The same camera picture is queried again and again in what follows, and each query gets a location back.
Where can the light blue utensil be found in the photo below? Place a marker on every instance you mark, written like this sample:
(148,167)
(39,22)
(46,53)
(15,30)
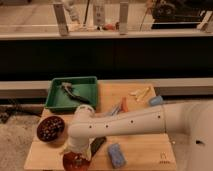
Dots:
(114,110)

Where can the green plastic tray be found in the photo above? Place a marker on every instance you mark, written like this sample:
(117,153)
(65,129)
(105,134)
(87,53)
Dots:
(58,101)

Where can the dark brown bowl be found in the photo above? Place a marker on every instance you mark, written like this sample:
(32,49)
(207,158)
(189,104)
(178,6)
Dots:
(50,128)

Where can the red bowl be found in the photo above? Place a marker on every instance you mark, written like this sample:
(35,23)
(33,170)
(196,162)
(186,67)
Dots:
(67,163)

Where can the yellow clothespin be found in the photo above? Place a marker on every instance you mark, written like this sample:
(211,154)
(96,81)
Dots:
(140,93)

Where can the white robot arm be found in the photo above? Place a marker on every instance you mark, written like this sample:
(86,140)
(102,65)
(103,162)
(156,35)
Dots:
(193,118)

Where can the black rectangular block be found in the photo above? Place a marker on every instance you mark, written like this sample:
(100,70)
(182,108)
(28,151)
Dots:
(96,144)

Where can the blue sponge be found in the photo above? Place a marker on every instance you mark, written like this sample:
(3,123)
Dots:
(116,156)

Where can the blue cup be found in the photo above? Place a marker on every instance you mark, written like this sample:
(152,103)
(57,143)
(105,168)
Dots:
(158,100)

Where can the red orange utensil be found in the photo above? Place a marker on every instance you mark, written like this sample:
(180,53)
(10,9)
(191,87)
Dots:
(124,105)

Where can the dark tool in tray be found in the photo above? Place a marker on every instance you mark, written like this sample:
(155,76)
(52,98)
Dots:
(67,88)

